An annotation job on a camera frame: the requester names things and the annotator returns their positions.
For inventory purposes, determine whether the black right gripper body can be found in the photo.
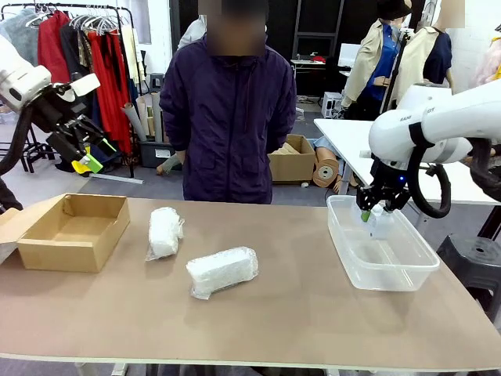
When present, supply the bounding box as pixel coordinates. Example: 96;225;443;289
369;156;411;197

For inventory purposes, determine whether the white computer case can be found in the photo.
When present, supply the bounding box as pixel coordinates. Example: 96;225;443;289
321;91;344;119

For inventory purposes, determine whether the open brown cardboard box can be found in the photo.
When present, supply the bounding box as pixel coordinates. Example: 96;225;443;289
0;193;132;274

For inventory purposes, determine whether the clear plastic container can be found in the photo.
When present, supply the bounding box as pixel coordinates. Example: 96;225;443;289
326;194;442;293

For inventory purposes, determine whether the black hanging garment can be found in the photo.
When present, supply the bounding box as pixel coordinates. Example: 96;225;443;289
60;23;95;114

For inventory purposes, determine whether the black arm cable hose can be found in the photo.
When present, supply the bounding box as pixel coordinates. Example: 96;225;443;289
406;123;501;219
0;104;37;177

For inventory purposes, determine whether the dark grey storage bin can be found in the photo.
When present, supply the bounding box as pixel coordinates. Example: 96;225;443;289
139;139;178;169

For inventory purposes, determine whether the cardboard box with open flaps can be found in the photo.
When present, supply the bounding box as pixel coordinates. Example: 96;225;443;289
267;134;316;186

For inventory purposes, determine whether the navy blue jacket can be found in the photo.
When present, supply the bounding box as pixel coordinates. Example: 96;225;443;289
159;0;297;205

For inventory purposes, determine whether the black plastic stool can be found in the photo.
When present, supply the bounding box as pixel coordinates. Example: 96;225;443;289
436;233;501;311

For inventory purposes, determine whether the mannequin in cream vest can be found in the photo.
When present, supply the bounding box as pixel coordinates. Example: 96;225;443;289
402;0;467;97

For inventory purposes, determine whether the grey fuzzy coat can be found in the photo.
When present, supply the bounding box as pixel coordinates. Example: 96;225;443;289
0;9;41;67

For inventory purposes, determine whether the beige paper roll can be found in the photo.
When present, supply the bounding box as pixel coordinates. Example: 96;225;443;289
135;96;156;138

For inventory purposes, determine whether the bubble clock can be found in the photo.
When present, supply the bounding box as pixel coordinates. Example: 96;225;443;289
185;245;260;301
145;206;186;262

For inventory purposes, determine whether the white paper roll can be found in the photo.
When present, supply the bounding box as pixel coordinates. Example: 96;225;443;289
150;92;166;144

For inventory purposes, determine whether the white monitor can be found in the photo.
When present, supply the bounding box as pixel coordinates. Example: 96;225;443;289
337;42;362;68

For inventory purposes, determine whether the pink garment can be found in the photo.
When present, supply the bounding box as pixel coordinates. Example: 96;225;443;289
470;23;501;88

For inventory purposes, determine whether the person in pale top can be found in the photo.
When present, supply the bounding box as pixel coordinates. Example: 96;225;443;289
177;14;207;51

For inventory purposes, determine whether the mannequin in beige coat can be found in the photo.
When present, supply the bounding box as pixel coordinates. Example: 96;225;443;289
341;0;405;121

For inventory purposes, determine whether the white table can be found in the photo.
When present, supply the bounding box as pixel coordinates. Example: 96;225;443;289
314;118;501;207

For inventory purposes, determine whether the grey cardboard tube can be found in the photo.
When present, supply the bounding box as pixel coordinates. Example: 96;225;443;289
121;102;148;142

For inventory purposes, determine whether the black tripod stand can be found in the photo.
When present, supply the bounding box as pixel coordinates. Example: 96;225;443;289
380;27;416;115

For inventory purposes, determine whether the black hat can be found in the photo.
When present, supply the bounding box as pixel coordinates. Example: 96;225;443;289
376;0;409;20

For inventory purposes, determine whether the brown cardboard spool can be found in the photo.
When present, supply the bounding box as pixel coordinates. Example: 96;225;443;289
312;146;342;192

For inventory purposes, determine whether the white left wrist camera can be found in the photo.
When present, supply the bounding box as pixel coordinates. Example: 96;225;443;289
71;72;101;98

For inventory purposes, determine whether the black metal stool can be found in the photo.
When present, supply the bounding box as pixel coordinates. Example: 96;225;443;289
17;127;56;174

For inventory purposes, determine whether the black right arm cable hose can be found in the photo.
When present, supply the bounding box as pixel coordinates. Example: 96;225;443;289
406;123;501;219

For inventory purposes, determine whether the cream hanging garment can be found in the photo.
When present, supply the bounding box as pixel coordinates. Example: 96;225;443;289
120;25;141;86

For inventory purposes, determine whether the black garment rack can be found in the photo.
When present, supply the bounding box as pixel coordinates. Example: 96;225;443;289
0;2;145;185

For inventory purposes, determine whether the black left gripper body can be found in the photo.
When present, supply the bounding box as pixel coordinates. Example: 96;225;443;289
34;85;88;136

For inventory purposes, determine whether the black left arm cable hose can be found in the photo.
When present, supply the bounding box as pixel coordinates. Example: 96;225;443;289
0;104;37;177

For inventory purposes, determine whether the red hanging jacket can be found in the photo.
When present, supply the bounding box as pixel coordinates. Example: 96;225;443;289
38;10;72;84

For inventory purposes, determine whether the long red dress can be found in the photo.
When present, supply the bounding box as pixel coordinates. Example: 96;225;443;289
86;30;133;154

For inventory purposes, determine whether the yellow floor object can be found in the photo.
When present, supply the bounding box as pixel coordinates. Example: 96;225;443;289
71;146;94;174

